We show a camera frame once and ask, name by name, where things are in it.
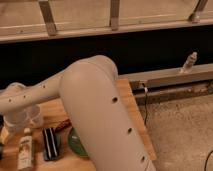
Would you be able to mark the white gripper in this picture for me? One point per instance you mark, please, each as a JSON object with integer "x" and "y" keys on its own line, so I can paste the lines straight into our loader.
{"x": 13, "y": 122}

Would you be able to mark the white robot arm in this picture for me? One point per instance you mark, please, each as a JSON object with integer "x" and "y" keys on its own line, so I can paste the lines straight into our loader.
{"x": 92, "y": 101}

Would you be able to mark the white plastic bottle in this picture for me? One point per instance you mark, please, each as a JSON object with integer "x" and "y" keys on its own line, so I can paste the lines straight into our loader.
{"x": 26, "y": 151}

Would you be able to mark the black white striped block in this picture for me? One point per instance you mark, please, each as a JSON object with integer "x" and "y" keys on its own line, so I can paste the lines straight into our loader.
{"x": 51, "y": 144}

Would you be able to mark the grey metal beam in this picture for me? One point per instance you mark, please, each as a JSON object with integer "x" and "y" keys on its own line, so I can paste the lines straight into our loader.
{"x": 168, "y": 77}

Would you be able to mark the red handled tool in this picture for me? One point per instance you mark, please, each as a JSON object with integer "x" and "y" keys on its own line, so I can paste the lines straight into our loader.
{"x": 63, "y": 125}

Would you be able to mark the metal window frame rail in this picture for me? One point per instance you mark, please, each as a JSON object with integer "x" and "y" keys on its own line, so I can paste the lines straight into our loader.
{"x": 26, "y": 20}

